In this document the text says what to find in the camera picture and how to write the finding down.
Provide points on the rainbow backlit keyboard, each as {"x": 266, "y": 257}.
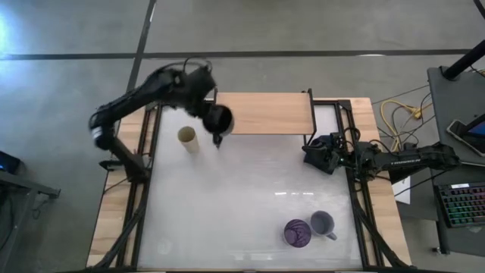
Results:
{"x": 462, "y": 204}

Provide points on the wooden shelf with black frame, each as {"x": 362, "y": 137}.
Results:
{"x": 265, "y": 113}

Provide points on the black stand pole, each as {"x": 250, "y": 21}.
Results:
{"x": 466, "y": 60}

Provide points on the cream paper cup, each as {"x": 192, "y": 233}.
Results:
{"x": 188, "y": 138}

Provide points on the white paper sheet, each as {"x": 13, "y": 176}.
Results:
{"x": 402, "y": 190}

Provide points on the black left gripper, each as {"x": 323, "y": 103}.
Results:
{"x": 195, "y": 89}

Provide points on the grey side table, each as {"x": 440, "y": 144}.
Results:
{"x": 22, "y": 186}

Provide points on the black table frame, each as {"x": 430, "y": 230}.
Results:
{"x": 356, "y": 212}

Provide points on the smartphone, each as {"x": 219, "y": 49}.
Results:
{"x": 464, "y": 137}

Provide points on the dark side desk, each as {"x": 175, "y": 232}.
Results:
{"x": 454, "y": 98}

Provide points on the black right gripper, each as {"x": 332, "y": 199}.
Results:
{"x": 329, "y": 153}

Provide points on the grey mug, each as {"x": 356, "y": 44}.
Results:
{"x": 322, "y": 223}

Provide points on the black plant pot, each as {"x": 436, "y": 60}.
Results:
{"x": 218, "y": 119}

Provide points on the dark device with blue light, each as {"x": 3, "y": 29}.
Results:
{"x": 8, "y": 162}

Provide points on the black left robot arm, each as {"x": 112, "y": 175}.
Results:
{"x": 125, "y": 100}

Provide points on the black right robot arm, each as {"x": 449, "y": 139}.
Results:
{"x": 409, "y": 161}

